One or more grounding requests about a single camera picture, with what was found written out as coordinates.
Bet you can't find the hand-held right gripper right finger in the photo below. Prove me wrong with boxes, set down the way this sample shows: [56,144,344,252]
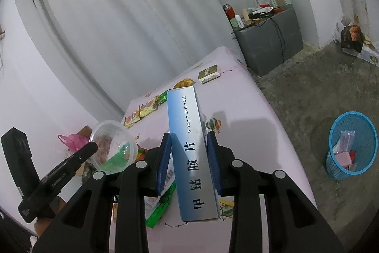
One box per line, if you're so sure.
[206,131,345,253]

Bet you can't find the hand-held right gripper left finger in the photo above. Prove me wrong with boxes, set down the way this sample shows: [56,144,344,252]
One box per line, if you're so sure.
[31,132,172,253]

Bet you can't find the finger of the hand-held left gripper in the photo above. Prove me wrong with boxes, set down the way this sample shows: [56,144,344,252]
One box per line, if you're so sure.
[67,142,99,172]

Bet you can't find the blue white medicine box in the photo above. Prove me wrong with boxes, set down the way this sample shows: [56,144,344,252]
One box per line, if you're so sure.
[167,85,221,222]

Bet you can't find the clear plastic bowl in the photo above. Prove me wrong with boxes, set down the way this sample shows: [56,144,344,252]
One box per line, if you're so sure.
[89,120,139,174]

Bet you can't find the green snack bag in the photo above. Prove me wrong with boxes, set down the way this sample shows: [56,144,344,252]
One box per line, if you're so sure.
[145,170,177,228]

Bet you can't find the pink sponge cloth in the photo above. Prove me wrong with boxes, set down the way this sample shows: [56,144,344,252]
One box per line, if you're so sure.
[333,152,354,167]

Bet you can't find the blue mesh waste basket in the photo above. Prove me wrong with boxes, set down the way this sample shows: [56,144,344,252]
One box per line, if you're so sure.
[326,111,374,181]

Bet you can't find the clear plastic wrapper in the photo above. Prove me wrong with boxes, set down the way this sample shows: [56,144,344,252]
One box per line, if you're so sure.
[333,130,356,153]

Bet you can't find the person's left hand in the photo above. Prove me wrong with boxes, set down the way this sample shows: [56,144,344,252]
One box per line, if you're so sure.
[35,198,67,235]

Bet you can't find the pink plastic bag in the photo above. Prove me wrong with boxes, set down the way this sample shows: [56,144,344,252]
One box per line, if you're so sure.
[58,134,91,151]

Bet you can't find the cardboard box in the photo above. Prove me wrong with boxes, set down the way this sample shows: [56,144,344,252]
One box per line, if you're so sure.
[76,125,93,139]

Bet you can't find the pink printed tablecloth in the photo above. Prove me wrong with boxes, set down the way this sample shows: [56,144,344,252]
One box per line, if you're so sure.
[108,46,319,253]

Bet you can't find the yellow snack packet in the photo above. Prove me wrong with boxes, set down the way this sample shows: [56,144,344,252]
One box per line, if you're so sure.
[123,111,142,127]
[139,95,162,118]

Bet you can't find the small orange snack packet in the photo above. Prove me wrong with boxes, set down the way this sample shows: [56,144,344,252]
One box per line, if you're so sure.
[172,79,195,89]

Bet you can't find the small gold white box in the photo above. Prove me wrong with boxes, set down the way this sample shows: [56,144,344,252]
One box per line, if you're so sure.
[198,64,221,84]

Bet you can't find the grey cabinet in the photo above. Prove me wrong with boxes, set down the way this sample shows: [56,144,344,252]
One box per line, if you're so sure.
[234,7,304,77]

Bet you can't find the white curtain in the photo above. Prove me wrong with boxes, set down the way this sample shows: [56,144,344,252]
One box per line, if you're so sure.
[12,0,299,120]

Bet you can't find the dark printed box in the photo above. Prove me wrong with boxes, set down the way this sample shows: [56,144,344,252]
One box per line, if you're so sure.
[340,25,364,53]

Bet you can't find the white printed carton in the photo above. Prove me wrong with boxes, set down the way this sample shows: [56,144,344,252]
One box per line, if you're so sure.
[333,20,379,67]

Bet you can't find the black cable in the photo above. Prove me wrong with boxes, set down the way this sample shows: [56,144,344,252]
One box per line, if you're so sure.
[268,16,286,64]

